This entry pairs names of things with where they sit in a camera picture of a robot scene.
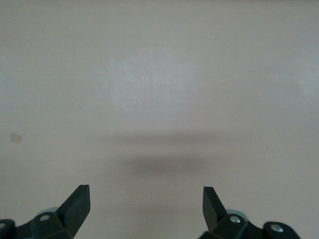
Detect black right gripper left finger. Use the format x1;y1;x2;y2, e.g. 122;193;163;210
0;184;90;239

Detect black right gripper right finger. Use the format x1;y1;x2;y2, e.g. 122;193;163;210
199;186;301;239

